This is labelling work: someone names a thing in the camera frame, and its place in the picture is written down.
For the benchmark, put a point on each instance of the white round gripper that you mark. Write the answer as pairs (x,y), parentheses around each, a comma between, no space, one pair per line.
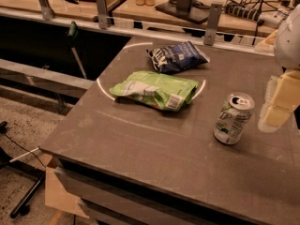
(288,44)

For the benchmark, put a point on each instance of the blue chip bag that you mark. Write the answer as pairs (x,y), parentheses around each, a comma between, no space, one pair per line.
(177,58)

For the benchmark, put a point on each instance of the green chip bag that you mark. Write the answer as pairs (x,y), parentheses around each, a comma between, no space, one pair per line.
(160,91)

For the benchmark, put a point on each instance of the white power adapter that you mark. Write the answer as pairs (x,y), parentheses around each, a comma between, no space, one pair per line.
(274,19)

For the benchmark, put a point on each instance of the black power strip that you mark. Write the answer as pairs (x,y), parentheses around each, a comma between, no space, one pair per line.
(247,13)

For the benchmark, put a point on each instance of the black monitor stand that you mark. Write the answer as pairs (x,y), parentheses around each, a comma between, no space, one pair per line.
(189,10)

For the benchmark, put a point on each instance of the wooden drawer cabinet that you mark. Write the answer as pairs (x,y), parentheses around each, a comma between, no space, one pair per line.
(114,201)

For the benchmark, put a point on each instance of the black chair base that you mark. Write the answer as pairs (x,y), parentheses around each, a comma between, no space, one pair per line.
(17,178)

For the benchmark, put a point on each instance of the metal bracket right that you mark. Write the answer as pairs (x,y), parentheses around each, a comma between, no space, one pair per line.
(212,25)

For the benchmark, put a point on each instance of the metal bracket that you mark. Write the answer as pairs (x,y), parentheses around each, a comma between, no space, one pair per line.
(212,25)
(46,10)
(102,14)

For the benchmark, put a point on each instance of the metal bracket middle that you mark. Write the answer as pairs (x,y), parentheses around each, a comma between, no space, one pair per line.
(102,14)

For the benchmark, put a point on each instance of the green handled tool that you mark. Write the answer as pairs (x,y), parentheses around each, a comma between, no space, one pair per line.
(72,33)

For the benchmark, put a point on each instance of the metal bracket left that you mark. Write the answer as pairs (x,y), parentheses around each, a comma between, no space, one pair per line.
(46,10)

